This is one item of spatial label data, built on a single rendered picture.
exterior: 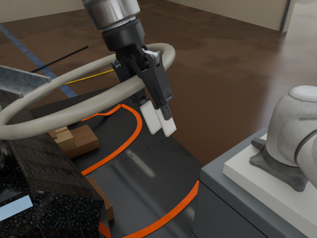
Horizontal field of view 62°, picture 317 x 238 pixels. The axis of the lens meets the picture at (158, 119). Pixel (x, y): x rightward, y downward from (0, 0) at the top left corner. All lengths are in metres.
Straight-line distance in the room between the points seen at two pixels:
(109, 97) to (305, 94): 0.54
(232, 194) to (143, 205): 1.00
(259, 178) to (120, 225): 1.07
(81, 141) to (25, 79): 1.28
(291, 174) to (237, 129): 1.64
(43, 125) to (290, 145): 0.62
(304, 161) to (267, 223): 0.23
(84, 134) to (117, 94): 1.80
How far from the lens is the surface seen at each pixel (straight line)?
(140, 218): 1.78
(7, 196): 1.00
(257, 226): 0.93
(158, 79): 0.48
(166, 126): 0.55
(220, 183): 0.94
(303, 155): 0.78
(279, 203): 0.88
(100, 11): 0.48
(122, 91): 0.50
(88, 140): 2.21
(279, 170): 0.92
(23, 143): 1.27
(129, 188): 1.93
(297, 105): 0.80
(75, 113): 0.49
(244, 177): 0.91
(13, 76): 1.06
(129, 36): 0.48
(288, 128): 0.81
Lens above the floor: 1.49
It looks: 36 degrees down
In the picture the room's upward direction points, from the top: straight up
